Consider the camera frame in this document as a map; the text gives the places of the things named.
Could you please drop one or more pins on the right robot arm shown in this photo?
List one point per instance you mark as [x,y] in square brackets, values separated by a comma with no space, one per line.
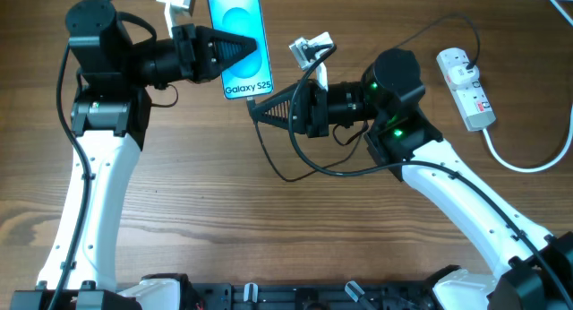
[529,267]

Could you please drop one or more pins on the white charger plug adapter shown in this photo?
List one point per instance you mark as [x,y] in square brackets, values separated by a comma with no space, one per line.
[460,76]

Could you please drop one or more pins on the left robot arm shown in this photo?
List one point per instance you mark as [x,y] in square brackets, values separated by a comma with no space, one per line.
[107,127]

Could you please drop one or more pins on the white power strip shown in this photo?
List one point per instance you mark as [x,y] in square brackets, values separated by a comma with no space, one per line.
[473,105]

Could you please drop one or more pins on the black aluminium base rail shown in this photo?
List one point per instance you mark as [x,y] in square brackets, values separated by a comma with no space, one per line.
[252,296]

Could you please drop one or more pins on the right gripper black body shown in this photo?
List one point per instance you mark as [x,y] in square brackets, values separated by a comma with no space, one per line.
[317,106]

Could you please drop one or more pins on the blue Galaxy S25 smartphone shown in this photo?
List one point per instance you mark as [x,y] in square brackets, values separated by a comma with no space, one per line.
[251,76]

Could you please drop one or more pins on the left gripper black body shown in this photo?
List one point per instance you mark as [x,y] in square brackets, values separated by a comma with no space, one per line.
[189,58]

